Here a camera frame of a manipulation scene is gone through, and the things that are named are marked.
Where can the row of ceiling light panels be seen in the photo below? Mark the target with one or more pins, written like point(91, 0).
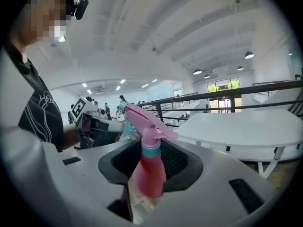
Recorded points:
point(120, 85)

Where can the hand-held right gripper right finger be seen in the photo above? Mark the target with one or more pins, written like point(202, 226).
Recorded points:
point(208, 197)

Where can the black metal railing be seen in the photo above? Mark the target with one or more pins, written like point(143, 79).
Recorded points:
point(213, 98)

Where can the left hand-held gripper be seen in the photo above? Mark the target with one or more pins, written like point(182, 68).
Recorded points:
point(94, 129)

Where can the black pendant lamp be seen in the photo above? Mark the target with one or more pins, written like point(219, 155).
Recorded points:
point(197, 71)
point(249, 55)
point(240, 68)
point(207, 76)

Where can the person's head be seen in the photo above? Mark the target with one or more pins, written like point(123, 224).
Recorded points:
point(40, 13)

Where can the black head-mounted camera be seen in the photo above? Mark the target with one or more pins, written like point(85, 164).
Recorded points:
point(80, 7)

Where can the black stair railing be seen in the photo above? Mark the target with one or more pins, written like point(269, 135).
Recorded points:
point(297, 107)

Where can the person's torso in black shirt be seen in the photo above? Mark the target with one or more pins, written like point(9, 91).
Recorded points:
point(40, 112)

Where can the person's left forearm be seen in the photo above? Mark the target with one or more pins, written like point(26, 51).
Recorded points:
point(69, 136)

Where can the white curved table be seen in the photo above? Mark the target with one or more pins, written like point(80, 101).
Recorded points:
point(241, 126)

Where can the pink spray bottle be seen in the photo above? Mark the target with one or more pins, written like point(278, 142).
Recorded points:
point(149, 174)

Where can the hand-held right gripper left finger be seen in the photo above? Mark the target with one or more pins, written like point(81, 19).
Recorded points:
point(78, 181)

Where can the glass entrance door with window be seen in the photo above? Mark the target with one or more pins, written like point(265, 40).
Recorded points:
point(225, 96)

